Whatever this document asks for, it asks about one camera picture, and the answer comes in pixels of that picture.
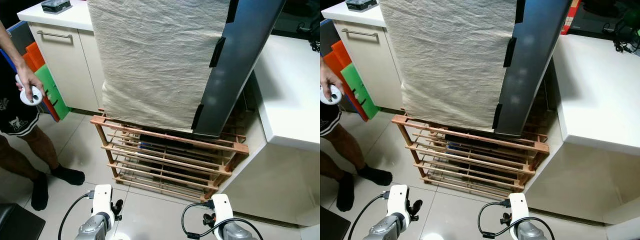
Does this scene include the red box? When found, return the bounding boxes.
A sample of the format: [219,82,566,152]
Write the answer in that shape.
[560,0,581,36]

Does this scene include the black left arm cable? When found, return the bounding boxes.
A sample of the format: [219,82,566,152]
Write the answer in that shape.
[57,189,96,240]
[347,191,391,240]

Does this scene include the beige cloth cover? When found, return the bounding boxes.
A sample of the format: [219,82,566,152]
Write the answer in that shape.
[87,0,232,133]
[378,0,519,132]

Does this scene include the person bare leg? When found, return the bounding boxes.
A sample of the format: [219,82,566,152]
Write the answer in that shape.
[320,149,349,182]
[22,125,62,174]
[327,124,369,174]
[0,135,44,182]

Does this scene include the dark box with clear lid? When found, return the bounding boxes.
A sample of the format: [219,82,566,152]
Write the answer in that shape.
[346,0,378,12]
[41,0,72,15]

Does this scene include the dark grey appliance panel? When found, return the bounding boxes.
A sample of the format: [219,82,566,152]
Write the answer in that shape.
[492,0,574,137]
[192,0,287,139]

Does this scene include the black tangled cables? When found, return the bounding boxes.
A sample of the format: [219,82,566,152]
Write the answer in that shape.
[296,19,321,54]
[602,19,640,54]

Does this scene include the black printed shorts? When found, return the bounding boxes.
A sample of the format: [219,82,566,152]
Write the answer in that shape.
[320,102,342,137]
[0,65,40,137]

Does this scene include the blue board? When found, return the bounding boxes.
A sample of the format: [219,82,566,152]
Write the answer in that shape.
[320,18,342,57]
[0,20,36,71]

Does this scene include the white counter unit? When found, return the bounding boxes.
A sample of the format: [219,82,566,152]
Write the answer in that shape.
[218,33,321,227]
[521,33,640,227]

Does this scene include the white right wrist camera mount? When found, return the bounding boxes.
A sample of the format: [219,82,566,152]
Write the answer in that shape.
[507,193,531,236]
[210,194,235,236]

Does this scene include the white cabinet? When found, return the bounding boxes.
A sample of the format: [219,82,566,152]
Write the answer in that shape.
[17,0,106,114]
[320,0,404,111]

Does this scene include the person hand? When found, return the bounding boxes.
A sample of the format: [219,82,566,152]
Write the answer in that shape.
[320,69,347,101]
[15,64,46,101]

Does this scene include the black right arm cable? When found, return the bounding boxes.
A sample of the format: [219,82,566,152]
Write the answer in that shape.
[181,199,265,240]
[477,198,556,240]

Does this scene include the green board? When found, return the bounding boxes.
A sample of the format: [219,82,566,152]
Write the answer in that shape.
[341,62,381,120]
[34,64,71,121]

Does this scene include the metal cabinet handle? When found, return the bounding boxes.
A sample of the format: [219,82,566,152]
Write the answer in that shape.
[36,30,74,41]
[341,28,379,39]

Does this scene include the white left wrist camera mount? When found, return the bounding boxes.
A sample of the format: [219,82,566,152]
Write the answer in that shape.
[388,184,412,221]
[92,184,115,221]

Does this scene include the wooden slatted rack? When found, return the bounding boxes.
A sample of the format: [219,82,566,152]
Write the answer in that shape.
[391,112,550,199]
[90,112,250,202]

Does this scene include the white handheld controller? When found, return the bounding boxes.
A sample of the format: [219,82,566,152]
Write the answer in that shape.
[16,75,45,107]
[320,84,344,106]

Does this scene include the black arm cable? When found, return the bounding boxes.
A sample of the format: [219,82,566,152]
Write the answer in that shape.
[57,189,96,240]
[347,191,391,240]
[181,199,265,240]
[477,198,556,240]

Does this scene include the black sock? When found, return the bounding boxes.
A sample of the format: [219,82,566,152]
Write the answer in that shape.
[356,164,394,187]
[50,164,86,187]
[336,171,356,213]
[31,171,50,212]

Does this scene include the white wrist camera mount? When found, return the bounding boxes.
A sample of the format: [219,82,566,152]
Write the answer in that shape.
[210,194,235,236]
[92,184,115,221]
[388,184,412,221]
[507,193,531,236]

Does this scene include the black padded seat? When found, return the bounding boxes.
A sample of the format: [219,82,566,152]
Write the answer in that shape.
[320,205,337,240]
[0,203,46,240]

